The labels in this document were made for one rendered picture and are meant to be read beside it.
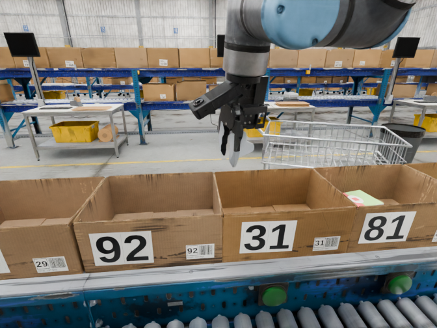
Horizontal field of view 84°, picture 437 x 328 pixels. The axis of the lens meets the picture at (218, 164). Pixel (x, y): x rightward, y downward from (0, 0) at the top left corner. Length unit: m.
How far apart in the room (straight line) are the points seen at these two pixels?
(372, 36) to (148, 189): 0.80
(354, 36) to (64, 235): 0.76
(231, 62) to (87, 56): 4.98
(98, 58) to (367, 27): 5.09
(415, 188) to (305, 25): 0.95
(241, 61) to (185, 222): 0.42
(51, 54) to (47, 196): 4.71
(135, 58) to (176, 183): 4.37
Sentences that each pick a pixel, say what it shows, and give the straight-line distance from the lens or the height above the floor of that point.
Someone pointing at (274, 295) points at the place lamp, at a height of 0.83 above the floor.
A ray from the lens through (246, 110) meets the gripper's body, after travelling 0.53.
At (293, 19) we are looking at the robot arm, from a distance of 0.37.
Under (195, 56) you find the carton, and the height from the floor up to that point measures 1.58.
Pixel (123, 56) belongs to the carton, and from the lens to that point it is 5.23.
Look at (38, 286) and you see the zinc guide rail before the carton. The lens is 0.86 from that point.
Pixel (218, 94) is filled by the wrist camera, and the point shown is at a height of 1.37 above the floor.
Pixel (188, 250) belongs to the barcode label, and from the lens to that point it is 0.74.
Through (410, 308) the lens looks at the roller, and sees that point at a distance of 1.03.
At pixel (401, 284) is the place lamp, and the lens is 0.97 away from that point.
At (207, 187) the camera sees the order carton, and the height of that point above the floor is 0.99.
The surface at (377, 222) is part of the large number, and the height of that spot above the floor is 0.99.
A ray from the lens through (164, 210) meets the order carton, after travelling 1.01.
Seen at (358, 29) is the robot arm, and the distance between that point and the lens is 0.46.
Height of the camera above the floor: 1.42
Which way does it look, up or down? 22 degrees down
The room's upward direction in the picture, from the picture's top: straight up
